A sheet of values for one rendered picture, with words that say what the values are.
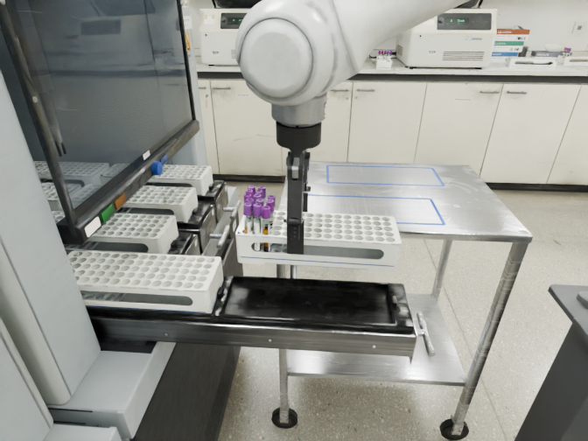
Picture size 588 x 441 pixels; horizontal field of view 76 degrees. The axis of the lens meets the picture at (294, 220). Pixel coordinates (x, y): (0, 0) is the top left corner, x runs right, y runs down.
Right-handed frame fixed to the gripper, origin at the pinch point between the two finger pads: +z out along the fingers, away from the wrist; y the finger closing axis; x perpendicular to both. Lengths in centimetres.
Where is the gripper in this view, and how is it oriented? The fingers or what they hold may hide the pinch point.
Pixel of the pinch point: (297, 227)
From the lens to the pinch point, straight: 71.9
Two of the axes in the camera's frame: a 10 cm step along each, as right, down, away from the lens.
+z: 0.0, 8.7, 5.0
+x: -10.0, -0.5, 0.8
